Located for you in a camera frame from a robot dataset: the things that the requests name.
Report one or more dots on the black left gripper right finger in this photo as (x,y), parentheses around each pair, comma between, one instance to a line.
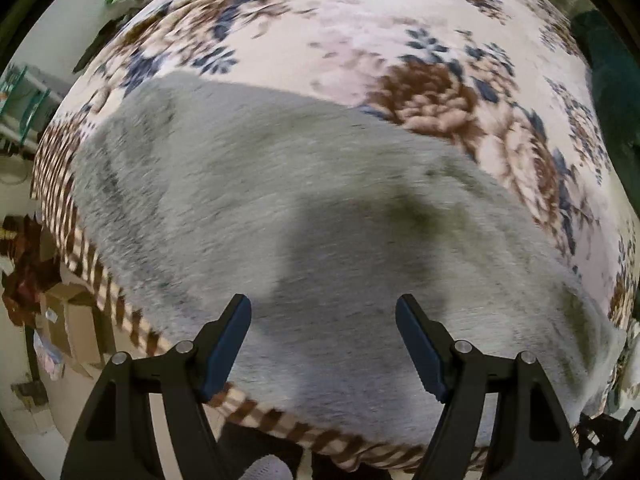
(530,438)

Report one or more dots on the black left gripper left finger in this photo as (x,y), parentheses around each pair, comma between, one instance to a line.
(114,436)

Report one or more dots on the grey fleece pants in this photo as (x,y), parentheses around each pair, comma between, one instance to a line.
(193,191)

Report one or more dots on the brown cardboard box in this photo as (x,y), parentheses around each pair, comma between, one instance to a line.
(73,323)

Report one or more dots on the teal shelf rack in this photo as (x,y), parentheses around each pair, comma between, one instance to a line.
(29,100)

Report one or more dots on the dark green blanket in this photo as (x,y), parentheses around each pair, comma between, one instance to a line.
(615,93)

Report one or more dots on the floral bed quilt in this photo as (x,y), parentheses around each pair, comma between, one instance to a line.
(475,74)

